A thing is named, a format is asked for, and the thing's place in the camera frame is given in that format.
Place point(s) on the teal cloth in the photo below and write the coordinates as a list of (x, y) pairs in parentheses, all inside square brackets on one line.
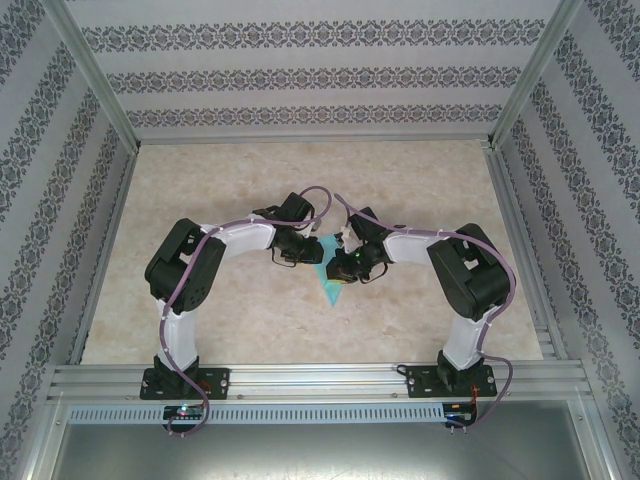
[(334, 295)]

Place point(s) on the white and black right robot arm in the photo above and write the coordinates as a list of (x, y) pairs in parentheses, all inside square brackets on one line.
[(465, 280)]

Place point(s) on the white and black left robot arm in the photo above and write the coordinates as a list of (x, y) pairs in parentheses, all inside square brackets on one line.
[(177, 325)]

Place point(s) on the grey sheet metal panel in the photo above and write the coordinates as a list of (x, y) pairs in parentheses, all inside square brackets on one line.
[(320, 455)]

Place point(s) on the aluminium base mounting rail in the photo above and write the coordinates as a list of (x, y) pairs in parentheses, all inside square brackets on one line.
[(320, 380)]

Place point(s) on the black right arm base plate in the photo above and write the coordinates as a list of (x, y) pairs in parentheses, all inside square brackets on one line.
[(420, 382)]

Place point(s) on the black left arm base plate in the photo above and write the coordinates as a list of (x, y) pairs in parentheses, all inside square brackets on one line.
[(220, 382)]

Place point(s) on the aluminium side rail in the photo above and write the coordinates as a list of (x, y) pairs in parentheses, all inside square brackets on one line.
[(105, 250), (515, 200)]

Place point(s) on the aluminium frame post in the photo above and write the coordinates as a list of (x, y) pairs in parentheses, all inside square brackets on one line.
[(534, 65), (93, 65)]

